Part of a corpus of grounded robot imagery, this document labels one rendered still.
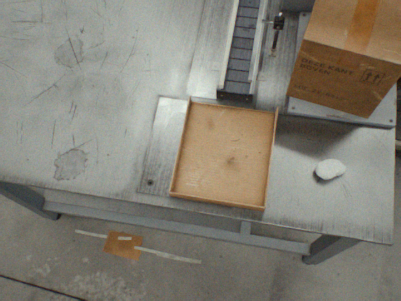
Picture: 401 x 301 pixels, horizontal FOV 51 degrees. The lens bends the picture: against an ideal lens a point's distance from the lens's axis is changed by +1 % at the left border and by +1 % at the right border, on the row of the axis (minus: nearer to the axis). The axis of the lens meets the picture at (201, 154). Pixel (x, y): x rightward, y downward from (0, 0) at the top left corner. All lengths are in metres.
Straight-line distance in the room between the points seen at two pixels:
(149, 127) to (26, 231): 1.10
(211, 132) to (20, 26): 0.74
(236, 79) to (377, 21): 0.40
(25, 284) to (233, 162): 1.27
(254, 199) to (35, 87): 0.75
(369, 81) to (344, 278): 1.11
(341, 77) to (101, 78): 0.70
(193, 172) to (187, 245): 0.84
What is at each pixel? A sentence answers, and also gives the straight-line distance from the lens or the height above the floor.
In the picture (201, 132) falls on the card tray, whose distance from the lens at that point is 1.22.
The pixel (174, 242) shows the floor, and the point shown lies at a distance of 1.98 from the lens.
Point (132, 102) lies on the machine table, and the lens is 1.29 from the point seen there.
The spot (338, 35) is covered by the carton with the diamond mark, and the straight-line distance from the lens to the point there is 1.06.
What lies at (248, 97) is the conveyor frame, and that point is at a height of 0.86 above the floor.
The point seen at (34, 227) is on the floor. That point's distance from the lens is 2.17.
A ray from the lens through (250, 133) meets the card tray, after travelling 1.22.
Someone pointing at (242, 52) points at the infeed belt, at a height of 0.88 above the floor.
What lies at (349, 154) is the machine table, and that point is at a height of 0.83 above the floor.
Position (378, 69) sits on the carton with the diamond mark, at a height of 1.08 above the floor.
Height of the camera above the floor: 1.95
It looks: 69 degrees down
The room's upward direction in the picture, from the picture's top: 6 degrees counter-clockwise
